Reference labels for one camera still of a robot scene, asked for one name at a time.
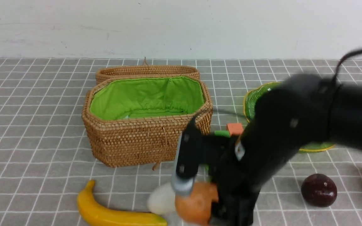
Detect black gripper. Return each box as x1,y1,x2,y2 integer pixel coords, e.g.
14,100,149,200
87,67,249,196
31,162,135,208
172,117,259,226

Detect orange brown potato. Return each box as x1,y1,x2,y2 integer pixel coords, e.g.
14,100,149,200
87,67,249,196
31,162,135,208
175,182,219,226

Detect white radish with leaves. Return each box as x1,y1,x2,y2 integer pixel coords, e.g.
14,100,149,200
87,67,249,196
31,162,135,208
147,182,176,215

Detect yellow banana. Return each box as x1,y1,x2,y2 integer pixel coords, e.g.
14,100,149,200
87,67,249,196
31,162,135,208
77,180,167,226

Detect dark purple passion fruit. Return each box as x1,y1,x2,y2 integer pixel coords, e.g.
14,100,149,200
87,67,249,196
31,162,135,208
301,173,337,207

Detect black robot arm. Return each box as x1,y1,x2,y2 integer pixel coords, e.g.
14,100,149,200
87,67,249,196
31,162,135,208
171,73,362,226

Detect green foam cube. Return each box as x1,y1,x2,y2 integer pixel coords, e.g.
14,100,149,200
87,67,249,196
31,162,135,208
214,130,230,137

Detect orange foam cube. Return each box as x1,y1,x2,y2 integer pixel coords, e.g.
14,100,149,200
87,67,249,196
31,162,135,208
226,123,244,137

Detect green glass leaf plate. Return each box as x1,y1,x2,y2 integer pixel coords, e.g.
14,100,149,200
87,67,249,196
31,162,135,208
243,82,335,153

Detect woven wicker basket green lining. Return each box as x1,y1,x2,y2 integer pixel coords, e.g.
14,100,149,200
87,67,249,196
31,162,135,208
82,76,213,168

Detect woven wicker basket lid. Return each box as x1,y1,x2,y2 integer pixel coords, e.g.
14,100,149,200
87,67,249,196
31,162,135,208
95,59,200,84

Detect grey checked tablecloth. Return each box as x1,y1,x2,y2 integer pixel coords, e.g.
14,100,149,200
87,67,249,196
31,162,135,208
0,58,362,226

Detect black cable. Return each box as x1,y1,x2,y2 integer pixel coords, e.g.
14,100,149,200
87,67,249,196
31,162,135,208
332,46,362,85

